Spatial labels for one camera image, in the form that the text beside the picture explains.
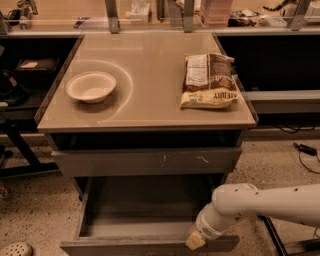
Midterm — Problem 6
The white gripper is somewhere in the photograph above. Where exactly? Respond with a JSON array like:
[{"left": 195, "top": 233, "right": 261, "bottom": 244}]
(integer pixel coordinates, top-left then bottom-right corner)
[{"left": 185, "top": 203, "right": 240, "bottom": 250}]

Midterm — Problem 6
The grey drawer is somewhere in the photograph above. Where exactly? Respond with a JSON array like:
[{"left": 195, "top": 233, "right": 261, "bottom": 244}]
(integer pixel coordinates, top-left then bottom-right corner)
[
  {"left": 52, "top": 147, "right": 242, "bottom": 177},
  {"left": 59, "top": 175, "right": 241, "bottom": 256}
]

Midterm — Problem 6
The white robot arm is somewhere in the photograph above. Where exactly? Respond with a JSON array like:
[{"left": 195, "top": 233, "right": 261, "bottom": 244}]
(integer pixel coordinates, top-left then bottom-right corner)
[{"left": 185, "top": 183, "right": 320, "bottom": 250}]

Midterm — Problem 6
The grey top drawer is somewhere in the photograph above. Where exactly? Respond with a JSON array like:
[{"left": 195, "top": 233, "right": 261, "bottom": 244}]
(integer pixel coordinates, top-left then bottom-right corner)
[{"left": 52, "top": 147, "right": 242, "bottom": 177}]

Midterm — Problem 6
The grey drawer cabinet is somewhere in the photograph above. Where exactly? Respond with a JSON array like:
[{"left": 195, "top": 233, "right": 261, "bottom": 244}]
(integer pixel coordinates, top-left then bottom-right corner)
[{"left": 36, "top": 32, "right": 256, "bottom": 193}]

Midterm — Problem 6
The black power adapter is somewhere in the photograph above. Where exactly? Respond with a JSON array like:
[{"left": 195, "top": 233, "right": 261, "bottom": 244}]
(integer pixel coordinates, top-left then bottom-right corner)
[{"left": 294, "top": 143, "right": 317, "bottom": 156}]

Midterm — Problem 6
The brown yellow snack bag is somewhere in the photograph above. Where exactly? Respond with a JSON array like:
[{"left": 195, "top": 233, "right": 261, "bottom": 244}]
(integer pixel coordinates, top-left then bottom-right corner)
[{"left": 180, "top": 53, "right": 238, "bottom": 109}]

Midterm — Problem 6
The white perforated clog shoe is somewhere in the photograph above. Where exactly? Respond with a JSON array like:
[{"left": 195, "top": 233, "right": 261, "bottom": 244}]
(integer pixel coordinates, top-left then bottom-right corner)
[{"left": 0, "top": 242, "right": 33, "bottom": 256}]

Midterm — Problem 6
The white paper bowl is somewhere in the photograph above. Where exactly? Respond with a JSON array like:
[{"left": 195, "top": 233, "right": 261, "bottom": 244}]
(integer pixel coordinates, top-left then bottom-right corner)
[{"left": 66, "top": 71, "right": 116, "bottom": 104}]

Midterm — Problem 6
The pink plastic container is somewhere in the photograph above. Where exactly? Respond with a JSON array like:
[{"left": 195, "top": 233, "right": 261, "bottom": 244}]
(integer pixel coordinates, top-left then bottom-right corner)
[{"left": 199, "top": 0, "right": 233, "bottom": 27}]

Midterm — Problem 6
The black bag on shelf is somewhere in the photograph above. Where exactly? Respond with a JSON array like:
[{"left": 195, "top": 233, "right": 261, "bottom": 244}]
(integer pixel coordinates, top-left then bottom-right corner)
[{"left": 14, "top": 58, "right": 59, "bottom": 88}]

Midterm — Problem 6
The black left table frame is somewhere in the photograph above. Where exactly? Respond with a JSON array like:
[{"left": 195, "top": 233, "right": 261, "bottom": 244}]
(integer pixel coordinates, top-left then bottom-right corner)
[{"left": 0, "top": 119, "right": 58, "bottom": 178}]

